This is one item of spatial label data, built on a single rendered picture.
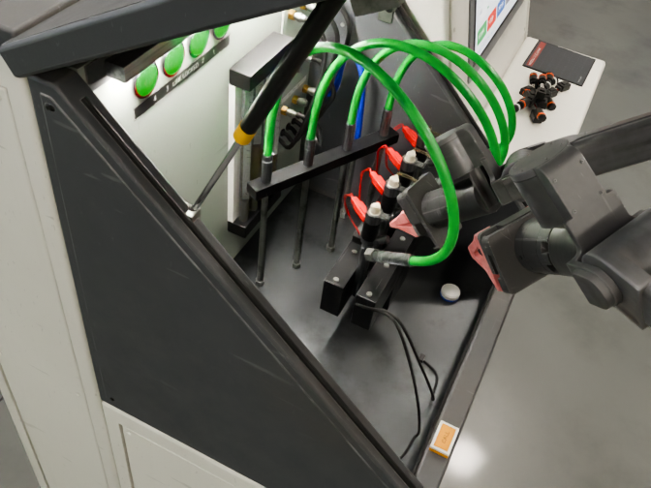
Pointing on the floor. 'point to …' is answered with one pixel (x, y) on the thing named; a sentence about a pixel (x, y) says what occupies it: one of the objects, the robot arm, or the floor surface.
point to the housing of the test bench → (43, 297)
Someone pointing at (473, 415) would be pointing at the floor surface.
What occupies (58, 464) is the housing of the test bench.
